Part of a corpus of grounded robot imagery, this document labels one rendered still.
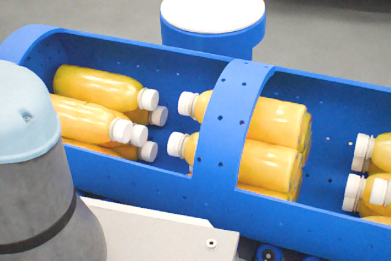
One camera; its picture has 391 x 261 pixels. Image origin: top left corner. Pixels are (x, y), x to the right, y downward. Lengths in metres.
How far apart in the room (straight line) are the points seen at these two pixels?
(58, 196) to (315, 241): 0.42
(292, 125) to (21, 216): 0.46
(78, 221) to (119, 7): 3.31
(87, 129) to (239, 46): 0.58
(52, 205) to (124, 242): 0.14
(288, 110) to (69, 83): 0.43
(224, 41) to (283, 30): 2.11
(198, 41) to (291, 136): 0.59
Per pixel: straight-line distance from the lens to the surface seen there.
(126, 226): 0.62
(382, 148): 0.88
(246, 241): 0.97
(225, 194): 0.78
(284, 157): 0.80
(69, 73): 1.03
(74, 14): 3.78
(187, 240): 0.60
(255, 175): 0.81
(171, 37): 1.39
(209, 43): 1.34
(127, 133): 0.91
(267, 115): 0.82
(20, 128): 0.43
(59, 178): 0.48
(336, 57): 3.22
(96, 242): 0.56
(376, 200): 0.81
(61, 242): 0.52
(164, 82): 1.06
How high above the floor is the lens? 1.69
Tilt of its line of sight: 39 degrees down
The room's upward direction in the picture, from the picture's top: 3 degrees counter-clockwise
